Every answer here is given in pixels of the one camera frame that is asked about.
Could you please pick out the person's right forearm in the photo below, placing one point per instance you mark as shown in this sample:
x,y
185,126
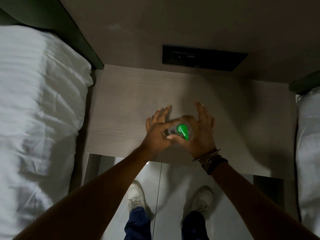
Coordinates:
x,y
250,204

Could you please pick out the person's left thumb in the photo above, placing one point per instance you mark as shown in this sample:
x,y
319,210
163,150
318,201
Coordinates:
x,y
172,123

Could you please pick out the person's left hand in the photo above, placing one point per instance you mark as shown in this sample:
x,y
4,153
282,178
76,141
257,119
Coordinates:
x,y
155,137

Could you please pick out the black wristband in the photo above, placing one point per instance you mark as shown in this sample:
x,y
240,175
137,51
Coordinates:
x,y
215,163

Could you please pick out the clear bottle with green nozzle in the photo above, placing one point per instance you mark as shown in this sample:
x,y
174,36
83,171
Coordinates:
x,y
182,129

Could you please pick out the light wooden nightstand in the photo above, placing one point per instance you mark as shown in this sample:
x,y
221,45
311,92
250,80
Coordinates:
x,y
250,127

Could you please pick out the person's right white shoe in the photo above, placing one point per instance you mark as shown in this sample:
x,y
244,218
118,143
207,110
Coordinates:
x,y
203,198

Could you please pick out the person's left middle finger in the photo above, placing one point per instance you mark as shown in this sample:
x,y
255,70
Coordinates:
x,y
156,116

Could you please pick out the person's right hand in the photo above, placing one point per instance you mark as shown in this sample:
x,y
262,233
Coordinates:
x,y
201,139

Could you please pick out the thin metal bangle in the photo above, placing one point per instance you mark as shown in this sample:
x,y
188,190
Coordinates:
x,y
207,154

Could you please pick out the person's blue jeans leg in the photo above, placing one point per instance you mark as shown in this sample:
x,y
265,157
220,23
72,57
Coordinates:
x,y
138,224
194,226

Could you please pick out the person's left blue jeans leg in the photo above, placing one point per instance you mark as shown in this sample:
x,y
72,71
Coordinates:
x,y
138,224

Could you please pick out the person's right blue jeans leg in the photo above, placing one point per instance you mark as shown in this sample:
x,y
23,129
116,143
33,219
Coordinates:
x,y
194,226

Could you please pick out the black wall outlet panel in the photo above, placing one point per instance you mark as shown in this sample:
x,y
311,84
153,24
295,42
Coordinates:
x,y
202,58

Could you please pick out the person's white shoe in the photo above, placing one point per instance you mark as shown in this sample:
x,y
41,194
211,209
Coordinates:
x,y
135,196
203,198

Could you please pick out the person's left white shoe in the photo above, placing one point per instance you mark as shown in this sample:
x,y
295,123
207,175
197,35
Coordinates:
x,y
135,196

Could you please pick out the bed with white sheet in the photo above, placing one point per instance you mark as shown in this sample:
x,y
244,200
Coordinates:
x,y
308,152
37,109

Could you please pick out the person's left forearm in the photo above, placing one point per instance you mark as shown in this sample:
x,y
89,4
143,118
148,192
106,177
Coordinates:
x,y
100,197

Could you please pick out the dark headboard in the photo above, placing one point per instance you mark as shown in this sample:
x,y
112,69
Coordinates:
x,y
65,24
306,83

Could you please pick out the person's right thumb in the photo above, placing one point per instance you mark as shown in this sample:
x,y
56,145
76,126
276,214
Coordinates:
x,y
176,139

